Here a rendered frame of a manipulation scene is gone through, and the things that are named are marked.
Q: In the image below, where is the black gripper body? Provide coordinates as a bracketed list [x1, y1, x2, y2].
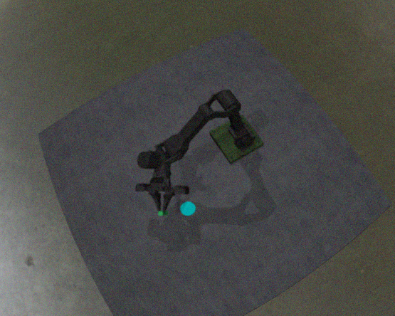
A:
[135, 169, 189, 194]

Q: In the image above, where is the cyan circle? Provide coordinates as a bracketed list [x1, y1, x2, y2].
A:
[180, 201, 196, 216]

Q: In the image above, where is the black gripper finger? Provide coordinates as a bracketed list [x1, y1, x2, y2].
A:
[162, 194, 175, 213]
[149, 193, 161, 212]

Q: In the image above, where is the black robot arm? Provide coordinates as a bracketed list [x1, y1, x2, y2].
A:
[137, 89, 256, 191]

